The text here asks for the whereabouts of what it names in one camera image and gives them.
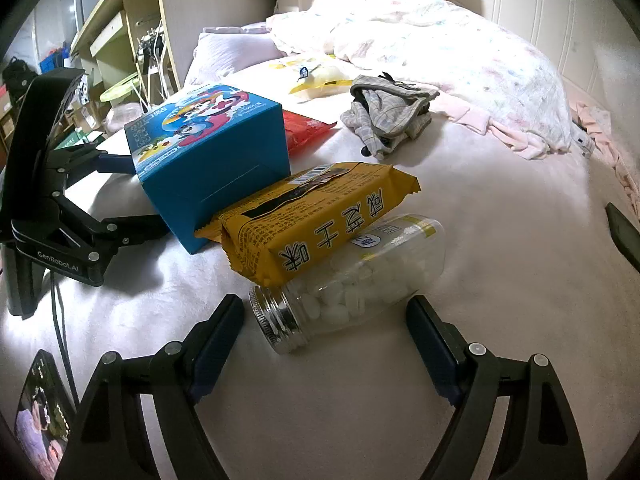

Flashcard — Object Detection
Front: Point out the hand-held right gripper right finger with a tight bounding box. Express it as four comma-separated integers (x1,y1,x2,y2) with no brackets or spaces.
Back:
406,295,588,480

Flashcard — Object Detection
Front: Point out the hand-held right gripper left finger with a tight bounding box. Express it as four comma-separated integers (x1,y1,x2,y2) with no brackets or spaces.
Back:
60,294,246,480

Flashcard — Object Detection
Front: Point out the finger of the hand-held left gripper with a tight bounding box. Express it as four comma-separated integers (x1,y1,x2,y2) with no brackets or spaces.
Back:
47,140,138,186
62,195,171,257

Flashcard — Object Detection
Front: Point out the blue cartoon print box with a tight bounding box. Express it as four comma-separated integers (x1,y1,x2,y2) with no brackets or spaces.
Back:
122,84,292,254

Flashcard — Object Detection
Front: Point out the clear bottle of white tablets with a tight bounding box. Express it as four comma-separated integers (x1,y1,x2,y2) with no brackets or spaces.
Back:
248,214,447,354

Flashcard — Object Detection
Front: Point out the yellow snack packet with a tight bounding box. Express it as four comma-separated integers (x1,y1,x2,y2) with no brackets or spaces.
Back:
194,161,422,288

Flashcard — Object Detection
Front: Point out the red snack packet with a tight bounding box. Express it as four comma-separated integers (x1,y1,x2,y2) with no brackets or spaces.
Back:
282,110,340,156

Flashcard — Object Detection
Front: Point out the green plastic basin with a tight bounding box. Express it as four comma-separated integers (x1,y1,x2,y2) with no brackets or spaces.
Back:
99,72,141,103

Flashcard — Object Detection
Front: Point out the black backpack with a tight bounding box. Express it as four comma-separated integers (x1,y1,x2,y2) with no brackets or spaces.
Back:
2,57,36,93

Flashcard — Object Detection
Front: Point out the blue plastic crate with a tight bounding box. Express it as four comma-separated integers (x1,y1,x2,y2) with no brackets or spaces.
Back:
40,50,71,73

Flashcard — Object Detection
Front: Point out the lavender pillow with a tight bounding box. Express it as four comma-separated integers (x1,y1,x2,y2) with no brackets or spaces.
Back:
192,21,296,81

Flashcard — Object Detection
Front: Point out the phone with lit screen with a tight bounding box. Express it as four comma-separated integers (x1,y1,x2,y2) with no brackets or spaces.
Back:
15,350,76,478

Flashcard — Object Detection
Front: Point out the dark flat device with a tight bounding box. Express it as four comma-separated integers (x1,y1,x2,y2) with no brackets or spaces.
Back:
606,202,640,261

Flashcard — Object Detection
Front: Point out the clear yellow bread packet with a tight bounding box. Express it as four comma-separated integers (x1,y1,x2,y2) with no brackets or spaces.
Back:
265,54,357,103

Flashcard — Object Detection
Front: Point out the plaid cloth pouch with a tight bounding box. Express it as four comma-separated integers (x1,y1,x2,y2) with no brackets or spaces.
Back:
341,72,441,158

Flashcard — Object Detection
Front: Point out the pink ruffled cloth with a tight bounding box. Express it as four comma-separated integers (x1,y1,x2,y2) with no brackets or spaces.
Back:
570,100,640,201

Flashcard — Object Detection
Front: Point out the floral quilt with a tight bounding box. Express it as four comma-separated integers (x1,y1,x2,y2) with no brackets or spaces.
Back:
266,0,573,153

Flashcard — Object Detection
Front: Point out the white wire stand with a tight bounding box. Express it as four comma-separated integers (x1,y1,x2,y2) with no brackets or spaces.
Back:
135,20,168,106

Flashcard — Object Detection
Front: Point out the black cable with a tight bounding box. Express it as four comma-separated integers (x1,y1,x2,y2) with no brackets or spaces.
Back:
50,272,81,406

